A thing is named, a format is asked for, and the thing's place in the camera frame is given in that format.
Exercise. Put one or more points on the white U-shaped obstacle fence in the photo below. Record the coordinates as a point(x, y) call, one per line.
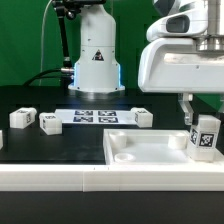
point(84, 178)

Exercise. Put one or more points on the white tag sheet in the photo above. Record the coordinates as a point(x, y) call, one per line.
point(78, 116)

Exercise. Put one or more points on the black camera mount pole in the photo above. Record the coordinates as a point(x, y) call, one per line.
point(69, 9)

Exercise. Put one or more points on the white square tabletop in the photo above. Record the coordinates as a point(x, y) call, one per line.
point(147, 147)

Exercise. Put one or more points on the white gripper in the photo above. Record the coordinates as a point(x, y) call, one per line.
point(185, 54)

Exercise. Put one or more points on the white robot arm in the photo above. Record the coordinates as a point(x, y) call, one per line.
point(97, 71)

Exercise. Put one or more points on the white part at left edge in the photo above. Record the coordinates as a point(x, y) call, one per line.
point(1, 139)

